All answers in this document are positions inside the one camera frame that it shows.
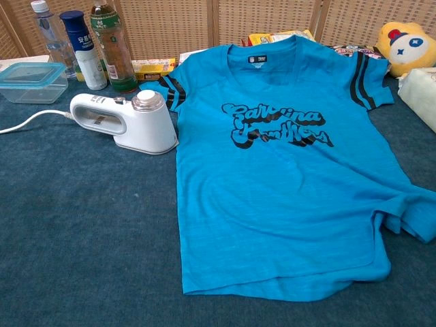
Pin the clear container blue lid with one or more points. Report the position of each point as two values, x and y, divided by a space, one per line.
30 76

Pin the clear water bottle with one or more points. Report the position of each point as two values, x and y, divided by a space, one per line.
51 37

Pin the yellow snack bag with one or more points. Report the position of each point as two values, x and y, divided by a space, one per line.
259 38

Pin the yellow snack box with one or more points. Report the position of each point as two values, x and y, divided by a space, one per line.
150 69

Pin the dark teal table cloth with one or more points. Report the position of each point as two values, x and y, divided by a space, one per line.
85 221

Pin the white handheld garment steamer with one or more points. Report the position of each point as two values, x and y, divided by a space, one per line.
146 129

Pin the wicker folding screen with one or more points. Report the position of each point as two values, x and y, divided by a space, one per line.
163 27

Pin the green tea bottle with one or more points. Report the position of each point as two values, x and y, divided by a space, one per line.
116 51

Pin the yellow plush toy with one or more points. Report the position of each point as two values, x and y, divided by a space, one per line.
405 47

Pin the blue printed t-shirt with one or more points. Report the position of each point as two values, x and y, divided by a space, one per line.
272 187

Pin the dark pink snack package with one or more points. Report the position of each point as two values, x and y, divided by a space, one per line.
344 50

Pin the white bottle blue cap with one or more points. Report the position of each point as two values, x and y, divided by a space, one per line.
88 64

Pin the white pink package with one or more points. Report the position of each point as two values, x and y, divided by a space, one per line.
185 57

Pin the white folded cloth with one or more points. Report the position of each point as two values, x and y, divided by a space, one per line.
420 95

